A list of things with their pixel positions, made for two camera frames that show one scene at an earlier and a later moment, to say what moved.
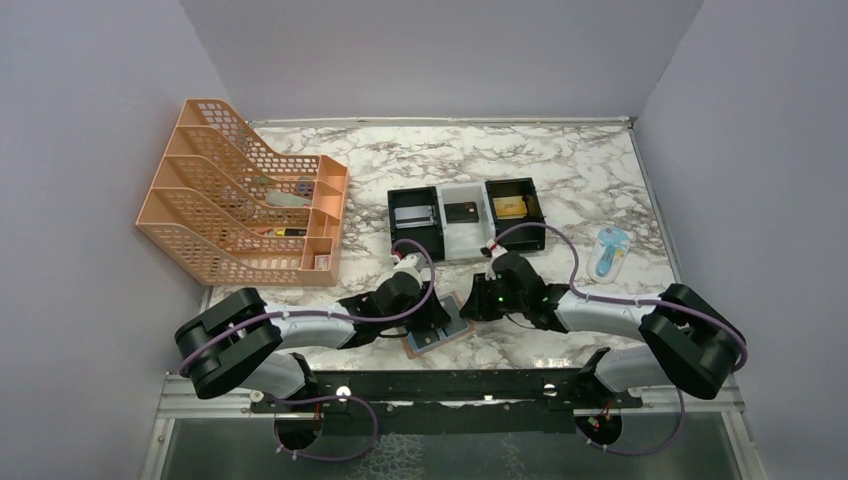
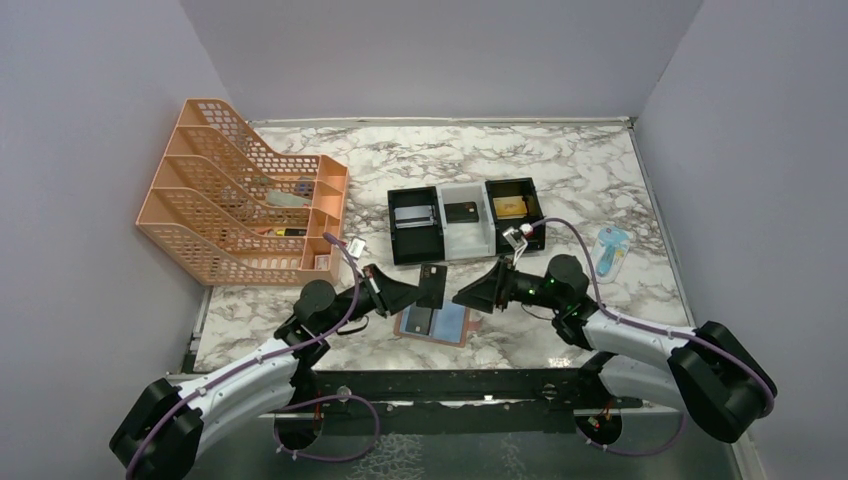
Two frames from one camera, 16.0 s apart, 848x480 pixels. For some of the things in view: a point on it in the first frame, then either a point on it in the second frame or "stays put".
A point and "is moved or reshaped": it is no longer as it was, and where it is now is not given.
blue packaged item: (608, 253) stays put
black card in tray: (463, 212) stays put
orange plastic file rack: (232, 212) stays put
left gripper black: (433, 313) to (382, 291)
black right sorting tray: (513, 202) stays put
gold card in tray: (510, 207) stays put
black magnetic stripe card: (458, 322) is moved or reshaped
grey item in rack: (282, 198) stays put
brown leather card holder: (420, 341) is moved or reshaped
